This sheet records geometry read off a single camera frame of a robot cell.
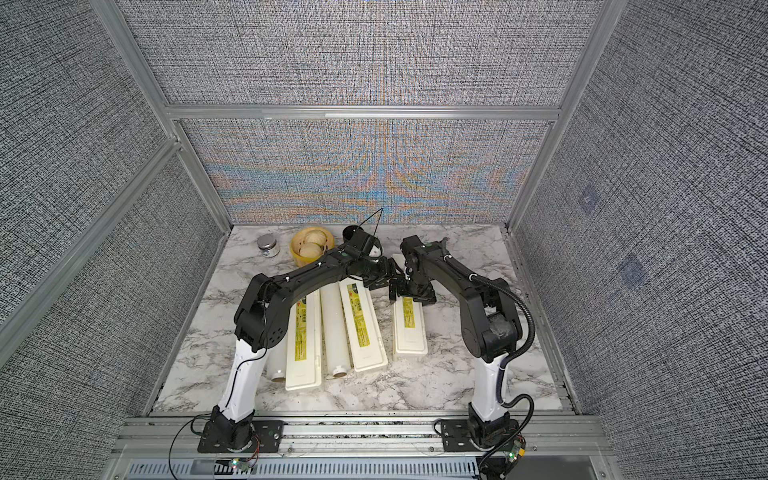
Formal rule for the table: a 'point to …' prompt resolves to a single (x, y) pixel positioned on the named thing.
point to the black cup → (350, 230)
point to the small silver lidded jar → (269, 246)
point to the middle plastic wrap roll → (335, 343)
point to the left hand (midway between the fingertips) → (404, 277)
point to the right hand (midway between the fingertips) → (404, 293)
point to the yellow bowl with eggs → (309, 243)
